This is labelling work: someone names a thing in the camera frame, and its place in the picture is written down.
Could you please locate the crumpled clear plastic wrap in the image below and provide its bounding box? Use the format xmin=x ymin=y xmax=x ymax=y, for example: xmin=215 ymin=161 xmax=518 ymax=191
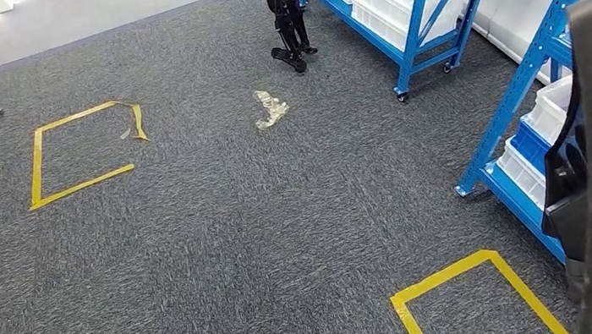
xmin=251 ymin=86 xmax=293 ymax=132

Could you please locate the blue metal shelf rack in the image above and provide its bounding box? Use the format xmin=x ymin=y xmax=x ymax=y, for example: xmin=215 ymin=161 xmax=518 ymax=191
xmin=298 ymin=0 xmax=522 ymax=115
xmin=430 ymin=0 xmax=592 ymax=277

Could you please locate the yellow floor tape square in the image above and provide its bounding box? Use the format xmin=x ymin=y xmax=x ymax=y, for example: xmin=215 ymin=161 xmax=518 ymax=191
xmin=18 ymin=96 xmax=158 ymax=212

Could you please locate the blue plastic crate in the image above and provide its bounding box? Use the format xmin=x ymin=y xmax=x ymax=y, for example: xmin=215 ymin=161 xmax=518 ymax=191
xmin=505 ymin=115 xmax=555 ymax=180

